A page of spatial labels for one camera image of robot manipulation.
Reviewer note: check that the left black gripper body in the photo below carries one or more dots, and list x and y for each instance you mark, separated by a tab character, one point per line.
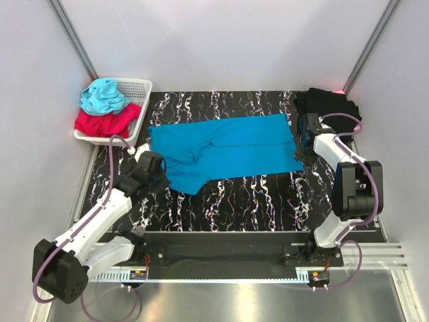
159	181

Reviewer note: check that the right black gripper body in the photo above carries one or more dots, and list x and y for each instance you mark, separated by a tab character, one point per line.
304	153

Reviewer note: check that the blue t-shirt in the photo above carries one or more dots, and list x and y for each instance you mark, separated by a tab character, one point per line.
198	152

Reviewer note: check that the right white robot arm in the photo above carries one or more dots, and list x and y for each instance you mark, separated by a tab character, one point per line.
357	194

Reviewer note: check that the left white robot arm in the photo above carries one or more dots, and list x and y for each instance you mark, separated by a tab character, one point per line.
64	267

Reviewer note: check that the black folded t-shirt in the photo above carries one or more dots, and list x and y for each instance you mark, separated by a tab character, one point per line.
327	102

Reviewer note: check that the red t-shirt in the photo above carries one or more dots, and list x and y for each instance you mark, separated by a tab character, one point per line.
108	125

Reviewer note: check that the pink folded cloth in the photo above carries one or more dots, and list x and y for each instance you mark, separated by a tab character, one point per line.
358	127

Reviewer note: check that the white plastic basket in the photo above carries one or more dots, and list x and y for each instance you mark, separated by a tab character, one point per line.
138	91

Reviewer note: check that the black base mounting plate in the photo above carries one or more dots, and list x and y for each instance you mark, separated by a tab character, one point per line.
220	237

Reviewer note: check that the light turquoise t-shirt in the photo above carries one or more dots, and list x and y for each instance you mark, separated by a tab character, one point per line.
103	97

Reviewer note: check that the aluminium frame rail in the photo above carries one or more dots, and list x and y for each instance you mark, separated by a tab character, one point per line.
368	255

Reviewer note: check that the left aluminium corner post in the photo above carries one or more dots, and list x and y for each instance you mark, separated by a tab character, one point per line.
70	32

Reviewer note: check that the aluminium corner post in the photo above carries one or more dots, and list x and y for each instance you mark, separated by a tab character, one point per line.
374	38
70	32

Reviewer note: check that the right aluminium corner post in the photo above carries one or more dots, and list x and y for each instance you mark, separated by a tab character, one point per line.
374	38

